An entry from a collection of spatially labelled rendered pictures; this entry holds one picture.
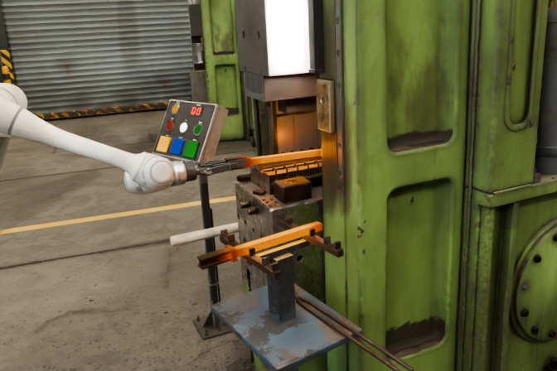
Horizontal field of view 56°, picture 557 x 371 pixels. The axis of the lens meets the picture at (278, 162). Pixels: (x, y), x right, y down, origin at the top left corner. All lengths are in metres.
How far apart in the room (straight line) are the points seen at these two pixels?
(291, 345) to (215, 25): 5.65
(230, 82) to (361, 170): 5.34
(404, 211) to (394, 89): 0.43
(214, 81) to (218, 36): 0.56
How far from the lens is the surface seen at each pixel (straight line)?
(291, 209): 1.88
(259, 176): 2.06
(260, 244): 1.51
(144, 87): 9.90
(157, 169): 1.68
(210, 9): 6.85
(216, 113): 2.37
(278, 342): 1.57
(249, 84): 2.03
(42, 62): 9.92
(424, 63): 1.82
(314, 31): 1.75
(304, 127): 2.29
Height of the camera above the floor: 1.57
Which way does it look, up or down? 16 degrees down
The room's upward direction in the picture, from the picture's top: 3 degrees counter-clockwise
